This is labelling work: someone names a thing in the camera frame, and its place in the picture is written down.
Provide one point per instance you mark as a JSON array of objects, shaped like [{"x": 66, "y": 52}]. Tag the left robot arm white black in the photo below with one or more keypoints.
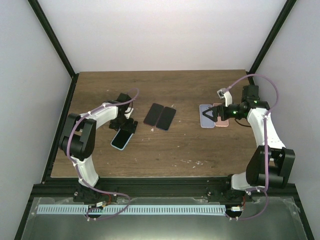
[{"x": 78, "y": 140}]

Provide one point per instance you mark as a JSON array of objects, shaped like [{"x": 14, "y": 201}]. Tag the blue phone black screen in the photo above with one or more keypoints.
[{"x": 166, "y": 118}]

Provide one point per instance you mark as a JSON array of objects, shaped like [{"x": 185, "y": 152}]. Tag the clear acrylic sheet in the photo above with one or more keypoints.
[{"x": 276, "y": 218}]

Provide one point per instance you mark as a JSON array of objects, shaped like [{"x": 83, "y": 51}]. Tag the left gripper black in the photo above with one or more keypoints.
[{"x": 113, "y": 125}]

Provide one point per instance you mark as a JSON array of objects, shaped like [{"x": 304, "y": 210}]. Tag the light blue slotted cable duct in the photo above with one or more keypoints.
[{"x": 78, "y": 209}]

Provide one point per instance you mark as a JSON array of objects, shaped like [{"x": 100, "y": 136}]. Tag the pink phone case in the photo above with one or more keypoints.
[{"x": 221, "y": 123}]

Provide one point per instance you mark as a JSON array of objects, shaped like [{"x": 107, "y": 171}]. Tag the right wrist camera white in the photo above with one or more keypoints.
[{"x": 224, "y": 94}]

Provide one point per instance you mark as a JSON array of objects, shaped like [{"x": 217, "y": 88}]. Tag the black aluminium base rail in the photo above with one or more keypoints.
[{"x": 216, "y": 189}]

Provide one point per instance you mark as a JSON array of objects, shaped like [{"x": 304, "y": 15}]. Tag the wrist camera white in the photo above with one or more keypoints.
[
  {"x": 224, "y": 94},
  {"x": 128, "y": 113}
]

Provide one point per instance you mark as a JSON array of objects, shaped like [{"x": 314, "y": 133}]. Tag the right black frame post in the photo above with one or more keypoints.
[{"x": 279, "y": 22}]

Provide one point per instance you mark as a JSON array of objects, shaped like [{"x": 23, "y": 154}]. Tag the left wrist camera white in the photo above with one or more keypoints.
[{"x": 128, "y": 113}]

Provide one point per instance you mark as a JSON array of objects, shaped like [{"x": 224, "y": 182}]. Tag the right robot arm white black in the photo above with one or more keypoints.
[{"x": 271, "y": 164}]

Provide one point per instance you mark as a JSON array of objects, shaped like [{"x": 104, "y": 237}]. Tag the left black frame post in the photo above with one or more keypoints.
[{"x": 43, "y": 20}]

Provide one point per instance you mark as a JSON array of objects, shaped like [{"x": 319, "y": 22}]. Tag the black frame post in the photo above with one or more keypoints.
[
  {"x": 43, "y": 20},
  {"x": 279, "y": 22}
]

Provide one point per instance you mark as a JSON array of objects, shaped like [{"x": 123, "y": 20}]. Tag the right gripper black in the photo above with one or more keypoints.
[{"x": 216, "y": 110}]

